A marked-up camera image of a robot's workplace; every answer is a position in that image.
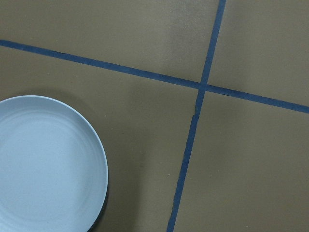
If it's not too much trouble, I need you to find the blue plate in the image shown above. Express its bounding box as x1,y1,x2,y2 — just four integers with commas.
0,95,108,232

